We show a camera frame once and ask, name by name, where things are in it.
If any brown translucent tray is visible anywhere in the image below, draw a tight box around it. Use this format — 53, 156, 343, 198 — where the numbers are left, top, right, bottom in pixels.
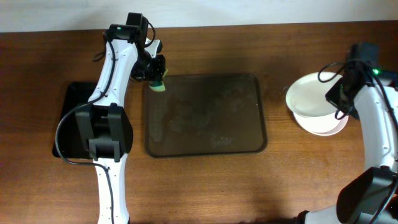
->
144, 73, 268, 158

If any white plate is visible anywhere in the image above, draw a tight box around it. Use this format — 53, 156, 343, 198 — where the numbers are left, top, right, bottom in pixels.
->
285, 72, 342, 117
293, 113, 349, 136

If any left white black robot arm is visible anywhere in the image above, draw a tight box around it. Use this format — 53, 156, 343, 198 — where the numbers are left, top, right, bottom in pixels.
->
75, 24, 168, 223

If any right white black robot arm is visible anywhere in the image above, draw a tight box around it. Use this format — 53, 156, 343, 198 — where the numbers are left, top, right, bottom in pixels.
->
295, 69, 397, 223

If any black rectangular tray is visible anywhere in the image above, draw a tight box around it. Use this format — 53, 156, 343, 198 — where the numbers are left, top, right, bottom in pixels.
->
58, 82, 96, 159

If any yellow green sponge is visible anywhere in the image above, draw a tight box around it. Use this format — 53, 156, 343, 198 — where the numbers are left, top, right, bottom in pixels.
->
149, 69, 169, 92

